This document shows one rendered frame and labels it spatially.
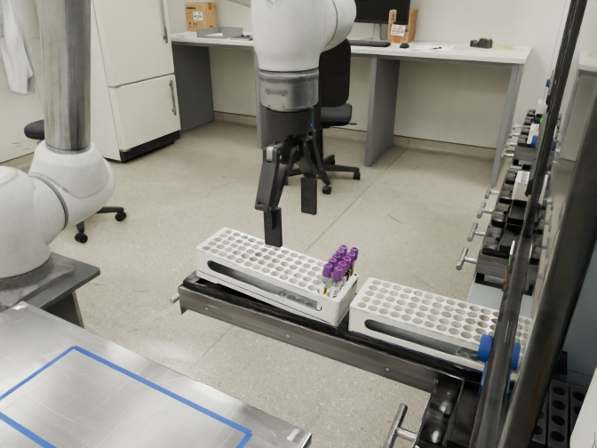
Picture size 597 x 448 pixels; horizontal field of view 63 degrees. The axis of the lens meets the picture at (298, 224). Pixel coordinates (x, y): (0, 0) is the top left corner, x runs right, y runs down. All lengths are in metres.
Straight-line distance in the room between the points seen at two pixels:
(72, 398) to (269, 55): 0.56
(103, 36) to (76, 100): 2.76
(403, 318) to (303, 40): 0.45
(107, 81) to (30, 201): 2.89
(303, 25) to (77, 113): 0.68
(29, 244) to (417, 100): 3.62
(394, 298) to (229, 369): 1.21
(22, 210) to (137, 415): 0.61
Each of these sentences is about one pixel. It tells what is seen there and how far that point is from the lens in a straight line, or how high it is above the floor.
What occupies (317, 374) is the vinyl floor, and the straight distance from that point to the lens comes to 1.93.
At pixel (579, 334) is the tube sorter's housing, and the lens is 0.91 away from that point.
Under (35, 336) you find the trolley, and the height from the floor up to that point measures 0.82.
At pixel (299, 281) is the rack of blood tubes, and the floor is 0.87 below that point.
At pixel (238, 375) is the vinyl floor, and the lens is 1.94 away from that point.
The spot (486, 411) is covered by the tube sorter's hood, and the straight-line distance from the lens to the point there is 0.50.
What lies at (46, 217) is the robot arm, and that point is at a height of 0.86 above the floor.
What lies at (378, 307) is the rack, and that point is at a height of 0.86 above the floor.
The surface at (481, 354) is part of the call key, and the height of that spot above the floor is 0.98.
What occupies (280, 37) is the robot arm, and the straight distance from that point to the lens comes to 0.71.
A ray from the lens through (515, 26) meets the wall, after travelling 4.19.
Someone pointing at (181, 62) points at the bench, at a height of 0.65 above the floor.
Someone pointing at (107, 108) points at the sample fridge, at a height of 0.46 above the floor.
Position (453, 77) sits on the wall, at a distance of 4.28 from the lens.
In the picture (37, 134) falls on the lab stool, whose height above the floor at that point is 0.61.
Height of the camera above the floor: 1.34
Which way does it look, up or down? 27 degrees down
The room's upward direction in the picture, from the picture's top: straight up
